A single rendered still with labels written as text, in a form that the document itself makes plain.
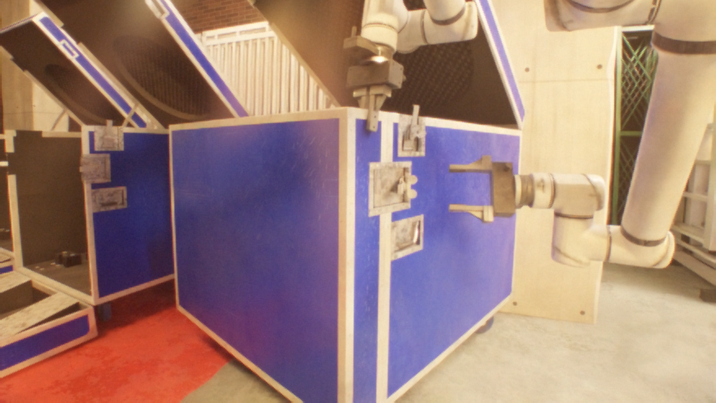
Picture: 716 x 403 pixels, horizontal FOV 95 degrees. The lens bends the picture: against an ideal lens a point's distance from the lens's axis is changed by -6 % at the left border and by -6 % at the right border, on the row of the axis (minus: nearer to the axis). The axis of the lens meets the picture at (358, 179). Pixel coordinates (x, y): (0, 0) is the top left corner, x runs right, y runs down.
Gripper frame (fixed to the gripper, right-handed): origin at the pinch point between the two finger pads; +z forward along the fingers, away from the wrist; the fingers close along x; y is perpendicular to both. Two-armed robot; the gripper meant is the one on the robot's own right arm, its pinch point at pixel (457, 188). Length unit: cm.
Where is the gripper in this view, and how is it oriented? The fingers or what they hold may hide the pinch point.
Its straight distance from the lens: 92.0
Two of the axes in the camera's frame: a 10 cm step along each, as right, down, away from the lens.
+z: -9.8, -0.3, 1.9
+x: -0.9, 9.4, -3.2
